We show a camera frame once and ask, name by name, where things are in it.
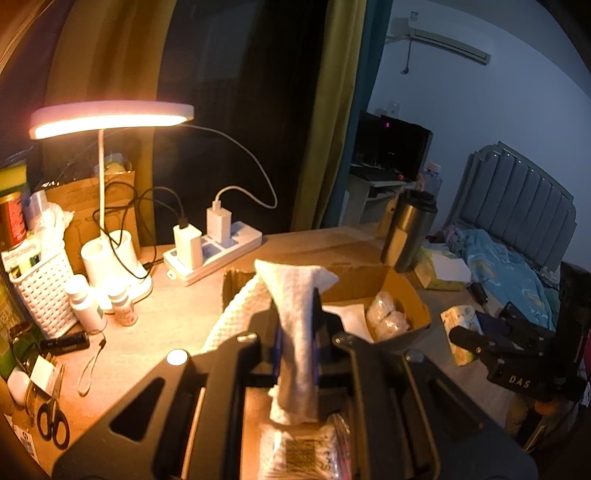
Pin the white round case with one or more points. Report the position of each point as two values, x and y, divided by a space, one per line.
18 387

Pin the yellow green tissue box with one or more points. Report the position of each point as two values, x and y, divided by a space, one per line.
438 272

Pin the yellow curtain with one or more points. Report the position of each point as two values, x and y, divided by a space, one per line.
330 115

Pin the black monitor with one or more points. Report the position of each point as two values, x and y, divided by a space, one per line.
392 143

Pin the green canister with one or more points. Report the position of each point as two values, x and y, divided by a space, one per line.
7 332

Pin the small printed tissue pack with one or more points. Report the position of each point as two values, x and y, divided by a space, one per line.
457 323

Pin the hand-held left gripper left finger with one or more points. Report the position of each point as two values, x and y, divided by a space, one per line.
273 357

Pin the small white pill bottle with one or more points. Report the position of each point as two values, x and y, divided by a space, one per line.
123 307

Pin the white air conditioner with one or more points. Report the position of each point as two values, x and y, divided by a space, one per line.
443 41

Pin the white woven plastic basket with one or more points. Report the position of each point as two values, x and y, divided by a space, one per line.
44 295

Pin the white desk lamp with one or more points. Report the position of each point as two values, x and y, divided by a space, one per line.
111 115

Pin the teal curtain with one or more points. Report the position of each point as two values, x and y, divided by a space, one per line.
364 92

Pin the white dotted foam sheet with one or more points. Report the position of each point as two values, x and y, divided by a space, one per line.
233 314

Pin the brown paper bag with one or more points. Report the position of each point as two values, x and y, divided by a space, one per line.
83 217

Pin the clear bag of cotton swabs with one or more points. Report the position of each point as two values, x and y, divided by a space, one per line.
300 450

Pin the clear plastic wrapped packet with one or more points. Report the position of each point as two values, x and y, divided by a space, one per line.
387 316

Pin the yellow green sponge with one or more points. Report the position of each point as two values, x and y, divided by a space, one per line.
11 181

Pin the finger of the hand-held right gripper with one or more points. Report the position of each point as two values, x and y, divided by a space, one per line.
521 325
471 344

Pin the steel tumbler with black lid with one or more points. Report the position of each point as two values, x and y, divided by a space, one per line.
406 230

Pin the white plastic bag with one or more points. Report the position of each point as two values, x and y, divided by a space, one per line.
48 219

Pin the blue printed blanket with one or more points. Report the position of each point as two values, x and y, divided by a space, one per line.
503 267

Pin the white power strip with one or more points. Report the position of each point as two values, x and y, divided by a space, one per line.
231 247

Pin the red tin can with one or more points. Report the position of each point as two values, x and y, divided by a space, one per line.
10 221

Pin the grey padded bed headboard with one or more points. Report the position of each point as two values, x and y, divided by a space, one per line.
517 203

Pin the brown cardboard box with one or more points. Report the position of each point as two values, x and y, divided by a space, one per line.
397 288

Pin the white side desk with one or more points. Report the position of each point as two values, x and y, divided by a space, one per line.
369 194

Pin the large white plastic bottle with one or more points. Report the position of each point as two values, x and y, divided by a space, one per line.
85 304

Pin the small white card box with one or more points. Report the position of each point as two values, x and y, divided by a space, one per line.
45 376

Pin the white paper towel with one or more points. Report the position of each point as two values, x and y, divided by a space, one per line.
295 323

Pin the white paper sheet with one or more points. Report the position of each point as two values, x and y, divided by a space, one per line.
351 318

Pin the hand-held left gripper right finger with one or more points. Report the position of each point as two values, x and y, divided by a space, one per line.
323 355

